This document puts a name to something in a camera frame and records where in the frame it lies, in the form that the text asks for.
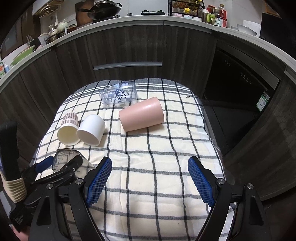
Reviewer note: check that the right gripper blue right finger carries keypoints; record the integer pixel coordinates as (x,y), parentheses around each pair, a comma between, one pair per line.
(249,220)

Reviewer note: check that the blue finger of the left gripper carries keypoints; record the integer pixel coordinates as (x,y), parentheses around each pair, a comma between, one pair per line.
(69,168)
(45,164)

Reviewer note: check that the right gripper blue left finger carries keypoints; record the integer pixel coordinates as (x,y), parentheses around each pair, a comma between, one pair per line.
(50,221)

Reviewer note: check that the smoky square glass cup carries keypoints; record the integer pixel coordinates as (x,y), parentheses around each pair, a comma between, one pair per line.
(63,156)

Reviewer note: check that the cream cup with red pattern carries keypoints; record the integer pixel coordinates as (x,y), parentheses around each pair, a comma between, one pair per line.
(67,133)

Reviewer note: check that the white plain cup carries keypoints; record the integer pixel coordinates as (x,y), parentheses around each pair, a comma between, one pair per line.
(91,130)

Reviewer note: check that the clear printed glass cup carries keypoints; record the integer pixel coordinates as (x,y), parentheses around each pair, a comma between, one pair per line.
(118,93)

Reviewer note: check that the pink plastic cup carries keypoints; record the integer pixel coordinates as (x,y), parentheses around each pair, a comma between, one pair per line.
(144,114)

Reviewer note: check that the checkered white black cloth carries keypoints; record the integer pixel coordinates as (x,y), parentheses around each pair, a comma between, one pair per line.
(150,194)

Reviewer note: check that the green plastic basin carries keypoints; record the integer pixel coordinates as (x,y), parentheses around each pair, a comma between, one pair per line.
(22,55)

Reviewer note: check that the black built-in dishwasher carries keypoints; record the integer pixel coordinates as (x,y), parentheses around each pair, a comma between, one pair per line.
(234,98)

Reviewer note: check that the white teapot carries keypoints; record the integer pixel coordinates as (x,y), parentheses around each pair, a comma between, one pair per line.
(62,26)

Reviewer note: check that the brown cutting board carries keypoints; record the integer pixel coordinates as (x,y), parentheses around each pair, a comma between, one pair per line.
(81,17)

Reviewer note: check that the black wok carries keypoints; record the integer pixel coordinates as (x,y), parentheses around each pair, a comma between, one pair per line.
(102,10)

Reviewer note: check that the gas stove burner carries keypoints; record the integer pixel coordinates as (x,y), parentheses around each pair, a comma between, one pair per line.
(146,12)

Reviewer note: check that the black microwave oven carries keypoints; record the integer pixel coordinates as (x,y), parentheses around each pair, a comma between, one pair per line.
(275,31)

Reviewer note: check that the white bowl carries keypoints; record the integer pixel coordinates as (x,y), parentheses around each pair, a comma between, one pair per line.
(246,30)

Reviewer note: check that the black spice rack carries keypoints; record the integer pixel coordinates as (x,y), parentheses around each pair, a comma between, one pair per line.
(186,7)

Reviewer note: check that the red sauce bottle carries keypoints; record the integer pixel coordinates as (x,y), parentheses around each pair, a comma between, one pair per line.
(223,15)

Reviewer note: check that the grey drawer handle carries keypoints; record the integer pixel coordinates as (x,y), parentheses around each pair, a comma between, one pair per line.
(128,64)

